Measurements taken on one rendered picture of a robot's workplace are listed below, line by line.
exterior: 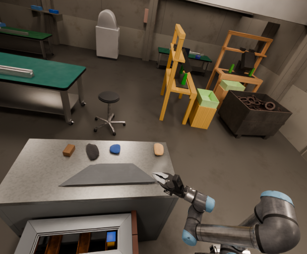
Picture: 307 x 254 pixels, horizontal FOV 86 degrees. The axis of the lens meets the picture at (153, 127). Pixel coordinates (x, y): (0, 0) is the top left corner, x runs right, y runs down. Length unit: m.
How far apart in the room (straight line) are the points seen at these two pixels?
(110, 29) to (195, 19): 3.36
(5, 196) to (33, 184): 0.15
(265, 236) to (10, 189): 1.50
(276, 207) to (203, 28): 7.62
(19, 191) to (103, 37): 6.24
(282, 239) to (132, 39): 7.69
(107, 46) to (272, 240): 6.97
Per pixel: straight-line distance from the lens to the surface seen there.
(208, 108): 3.81
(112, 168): 1.46
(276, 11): 5.24
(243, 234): 0.88
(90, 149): 1.60
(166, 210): 1.67
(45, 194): 1.44
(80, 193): 1.39
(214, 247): 1.50
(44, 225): 1.57
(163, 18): 7.80
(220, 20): 8.25
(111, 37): 7.07
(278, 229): 0.85
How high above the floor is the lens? 2.24
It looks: 38 degrees down
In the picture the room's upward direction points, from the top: 13 degrees clockwise
